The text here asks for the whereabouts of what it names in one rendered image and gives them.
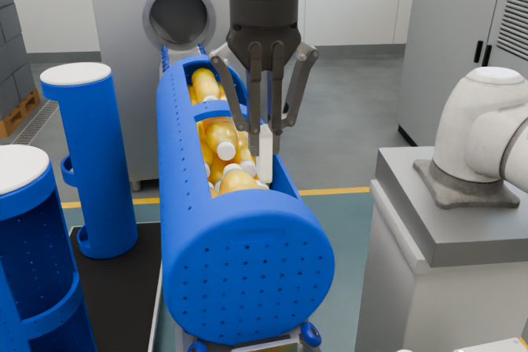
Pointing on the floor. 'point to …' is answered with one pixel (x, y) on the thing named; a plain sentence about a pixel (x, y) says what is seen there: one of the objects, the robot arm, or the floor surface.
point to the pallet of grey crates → (13, 65)
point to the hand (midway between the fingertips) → (264, 154)
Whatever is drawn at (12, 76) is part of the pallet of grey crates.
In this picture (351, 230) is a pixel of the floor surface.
